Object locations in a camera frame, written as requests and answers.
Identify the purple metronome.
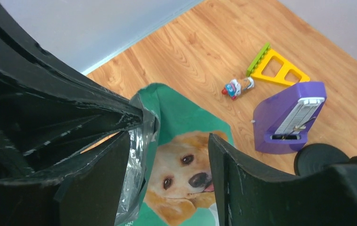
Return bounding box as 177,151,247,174
253,81,327,154

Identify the yellow green toy triangle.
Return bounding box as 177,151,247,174
246,42,311,87

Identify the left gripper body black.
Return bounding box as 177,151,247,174
0,4,143,179

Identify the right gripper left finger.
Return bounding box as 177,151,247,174
0,131,130,226

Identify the small toy figure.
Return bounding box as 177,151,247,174
222,77,254,100

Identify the green pet food bag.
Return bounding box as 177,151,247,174
115,83,233,226

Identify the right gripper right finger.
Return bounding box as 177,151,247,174
208,134,357,226

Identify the black round-base mic stand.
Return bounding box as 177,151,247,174
294,143,350,177

